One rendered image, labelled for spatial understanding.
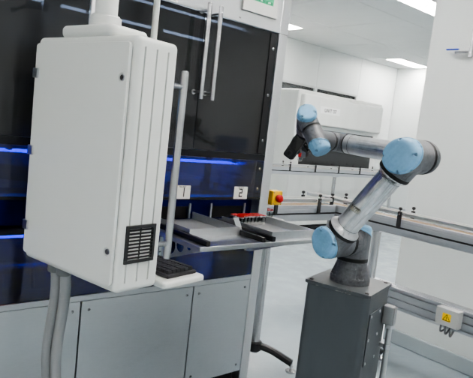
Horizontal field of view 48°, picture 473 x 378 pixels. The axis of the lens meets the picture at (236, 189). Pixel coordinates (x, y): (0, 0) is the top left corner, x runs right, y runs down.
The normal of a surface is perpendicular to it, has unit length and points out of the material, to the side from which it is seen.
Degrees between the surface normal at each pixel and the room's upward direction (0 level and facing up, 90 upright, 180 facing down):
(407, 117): 90
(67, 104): 90
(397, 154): 84
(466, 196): 90
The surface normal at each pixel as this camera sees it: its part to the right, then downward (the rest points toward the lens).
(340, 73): 0.65, 0.15
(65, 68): -0.62, 0.02
